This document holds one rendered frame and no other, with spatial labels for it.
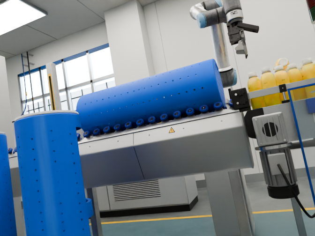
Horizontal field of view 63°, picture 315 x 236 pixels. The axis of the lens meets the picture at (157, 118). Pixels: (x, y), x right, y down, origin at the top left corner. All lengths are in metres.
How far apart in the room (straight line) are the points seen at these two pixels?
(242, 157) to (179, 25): 3.68
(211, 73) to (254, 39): 3.17
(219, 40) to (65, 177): 1.63
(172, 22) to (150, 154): 3.64
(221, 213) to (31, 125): 1.63
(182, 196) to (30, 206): 2.23
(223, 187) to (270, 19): 3.05
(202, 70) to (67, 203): 0.89
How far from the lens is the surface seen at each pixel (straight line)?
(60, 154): 1.15
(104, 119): 1.57
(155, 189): 3.28
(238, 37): 1.52
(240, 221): 1.42
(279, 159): 1.05
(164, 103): 1.40
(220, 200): 2.24
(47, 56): 6.14
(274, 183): 1.11
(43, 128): 1.16
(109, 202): 3.61
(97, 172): 1.64
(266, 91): 1.24
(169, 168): 1.44
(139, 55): 4.53
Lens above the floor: 0.81
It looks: 6 degrees up
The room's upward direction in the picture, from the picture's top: 10 degrees counter-clockwise
